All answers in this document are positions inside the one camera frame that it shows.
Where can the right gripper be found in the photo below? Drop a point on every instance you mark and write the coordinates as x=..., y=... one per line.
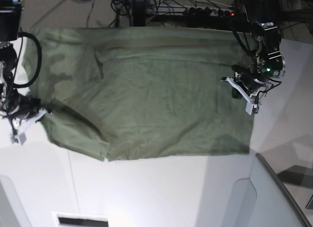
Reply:
x=22, y=111

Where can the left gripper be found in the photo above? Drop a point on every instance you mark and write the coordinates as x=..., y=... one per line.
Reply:
x=252, y=84

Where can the green t-shirt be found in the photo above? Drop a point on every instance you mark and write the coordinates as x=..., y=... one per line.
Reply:
x=141, y=92

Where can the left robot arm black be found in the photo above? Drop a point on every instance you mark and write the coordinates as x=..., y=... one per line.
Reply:
x=268, y=65

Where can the black power strip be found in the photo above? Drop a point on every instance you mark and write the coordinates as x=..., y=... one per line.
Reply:
x=207, y=11

